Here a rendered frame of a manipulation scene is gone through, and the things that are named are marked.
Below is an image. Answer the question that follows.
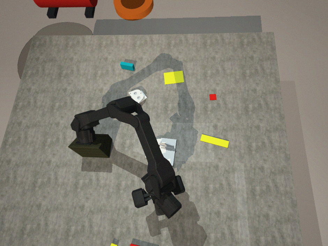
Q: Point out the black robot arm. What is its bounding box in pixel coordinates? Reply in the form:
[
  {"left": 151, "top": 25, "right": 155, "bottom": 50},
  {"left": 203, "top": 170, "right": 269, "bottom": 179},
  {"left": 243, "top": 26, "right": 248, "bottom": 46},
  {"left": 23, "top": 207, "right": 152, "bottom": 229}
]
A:
[{"left": 71, "top": 96, "right": 182, "bottom": 219}]

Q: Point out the yellow flat bar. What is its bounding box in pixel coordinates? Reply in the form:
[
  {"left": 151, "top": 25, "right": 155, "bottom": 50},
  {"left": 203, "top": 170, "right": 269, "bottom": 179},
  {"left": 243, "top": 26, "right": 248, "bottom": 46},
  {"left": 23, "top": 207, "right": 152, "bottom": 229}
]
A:
[{"left": 200, "top": 134, "right": 229, "bottom": 148}]

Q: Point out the teal rectangular block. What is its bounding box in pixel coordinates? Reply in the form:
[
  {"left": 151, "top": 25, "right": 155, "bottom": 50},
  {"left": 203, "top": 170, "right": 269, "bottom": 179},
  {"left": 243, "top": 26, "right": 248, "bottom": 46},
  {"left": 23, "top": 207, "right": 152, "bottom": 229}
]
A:
[{"left": 120, "top": 62, "right": 135, "bottom": 71}]

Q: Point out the red square block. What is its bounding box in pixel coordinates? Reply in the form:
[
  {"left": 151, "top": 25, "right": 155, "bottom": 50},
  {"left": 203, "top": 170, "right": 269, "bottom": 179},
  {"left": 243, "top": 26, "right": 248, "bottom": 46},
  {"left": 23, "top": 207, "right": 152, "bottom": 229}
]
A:
[{"left": 209, "top": 94, "right": 216, "bottom": 100}]

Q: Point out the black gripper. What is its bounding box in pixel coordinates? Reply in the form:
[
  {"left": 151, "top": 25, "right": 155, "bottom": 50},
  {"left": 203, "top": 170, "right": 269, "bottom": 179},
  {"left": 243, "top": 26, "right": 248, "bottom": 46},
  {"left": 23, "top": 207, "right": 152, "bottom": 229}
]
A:
[{"left": 132, "top": 175, "right": 185, "bottom": 208}]

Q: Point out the yellow flat rectangular plate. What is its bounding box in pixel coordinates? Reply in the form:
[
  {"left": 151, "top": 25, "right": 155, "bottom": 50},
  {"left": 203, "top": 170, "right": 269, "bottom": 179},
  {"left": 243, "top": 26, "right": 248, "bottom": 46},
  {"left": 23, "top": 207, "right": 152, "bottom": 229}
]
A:
[{"left": 164, "top": 71, "right": 184, "bottom": 85}]

